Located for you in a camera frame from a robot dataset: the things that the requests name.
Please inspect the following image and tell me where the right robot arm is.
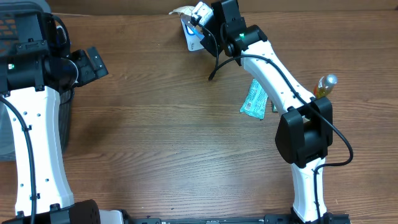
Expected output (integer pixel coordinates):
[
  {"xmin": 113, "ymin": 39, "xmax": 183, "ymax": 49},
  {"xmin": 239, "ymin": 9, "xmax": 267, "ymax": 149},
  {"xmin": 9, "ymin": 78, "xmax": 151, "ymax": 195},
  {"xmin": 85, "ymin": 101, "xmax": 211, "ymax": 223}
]
[{"xmin": 181, "ymin": 1, "xmax": 335, "ymax": 223}]

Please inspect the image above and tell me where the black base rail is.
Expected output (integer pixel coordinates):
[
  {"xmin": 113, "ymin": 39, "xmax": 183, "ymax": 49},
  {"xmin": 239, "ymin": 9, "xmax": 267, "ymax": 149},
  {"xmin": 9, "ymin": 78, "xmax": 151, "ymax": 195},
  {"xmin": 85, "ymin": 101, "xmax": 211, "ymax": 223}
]
[{"xmin": 128, "ymin": 213, "xmax": 351, "ymax": 224}]

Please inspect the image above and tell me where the small teal box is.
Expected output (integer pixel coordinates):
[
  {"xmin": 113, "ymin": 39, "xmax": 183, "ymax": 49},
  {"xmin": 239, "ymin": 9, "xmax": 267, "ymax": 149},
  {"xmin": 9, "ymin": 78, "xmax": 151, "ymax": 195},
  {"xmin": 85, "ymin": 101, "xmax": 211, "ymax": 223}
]
[{"xmin": 272, "ymin": 102, "xmax": 277, "ymax": 113}]

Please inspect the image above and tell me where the white barcode scanner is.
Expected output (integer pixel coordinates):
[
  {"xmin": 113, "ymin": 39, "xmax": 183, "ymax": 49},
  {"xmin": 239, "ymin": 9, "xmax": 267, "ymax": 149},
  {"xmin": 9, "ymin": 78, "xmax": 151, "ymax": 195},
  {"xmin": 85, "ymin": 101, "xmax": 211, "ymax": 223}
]
[{"xmin": 180, "ymin": 14, "xmax": 204, "ymax": 52}]

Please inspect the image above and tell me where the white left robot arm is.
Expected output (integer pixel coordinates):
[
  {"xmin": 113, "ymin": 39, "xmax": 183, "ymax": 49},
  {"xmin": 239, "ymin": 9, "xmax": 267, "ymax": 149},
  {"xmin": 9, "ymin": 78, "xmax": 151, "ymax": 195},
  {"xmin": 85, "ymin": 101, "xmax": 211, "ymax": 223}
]
[{"xmin": 1, "ymin": 6, "xmax": 126, "ymax": 223}]

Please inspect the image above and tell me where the yellow oil bottle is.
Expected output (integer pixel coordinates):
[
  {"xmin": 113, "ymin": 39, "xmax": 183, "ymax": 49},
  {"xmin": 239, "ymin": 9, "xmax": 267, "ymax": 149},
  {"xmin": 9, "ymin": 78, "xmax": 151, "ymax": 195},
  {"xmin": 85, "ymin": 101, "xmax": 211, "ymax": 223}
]
[{"xmin": 313, "ymin": 74, "xmax": 338, "ymax": 98}]

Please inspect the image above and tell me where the teal snack packet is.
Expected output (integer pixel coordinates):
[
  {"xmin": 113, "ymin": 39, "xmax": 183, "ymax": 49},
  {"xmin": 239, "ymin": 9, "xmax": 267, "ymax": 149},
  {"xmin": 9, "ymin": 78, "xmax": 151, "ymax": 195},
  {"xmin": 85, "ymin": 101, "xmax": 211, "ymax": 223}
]
[{"xmin": 239, "ymin": 79, "xmax": 268, "ymax": 120}]

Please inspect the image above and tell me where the dark grey plastic basket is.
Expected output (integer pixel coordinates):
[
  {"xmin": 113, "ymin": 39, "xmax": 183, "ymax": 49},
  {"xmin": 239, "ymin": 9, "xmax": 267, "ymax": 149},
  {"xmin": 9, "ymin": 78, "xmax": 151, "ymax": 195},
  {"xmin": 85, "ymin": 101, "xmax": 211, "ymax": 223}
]
[{"xmin": 1, "ymin": 1, "xmax": 78, "ymax": 161}]

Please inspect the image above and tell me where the beige Pantree snack pouch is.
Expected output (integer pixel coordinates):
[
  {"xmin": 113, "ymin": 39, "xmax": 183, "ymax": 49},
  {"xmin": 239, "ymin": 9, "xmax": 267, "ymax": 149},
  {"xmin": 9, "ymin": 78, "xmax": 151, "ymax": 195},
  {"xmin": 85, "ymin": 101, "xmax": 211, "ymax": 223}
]
[{"xmin": 169, "ymin": 6, "xmax": 195, "ymax": 25}]

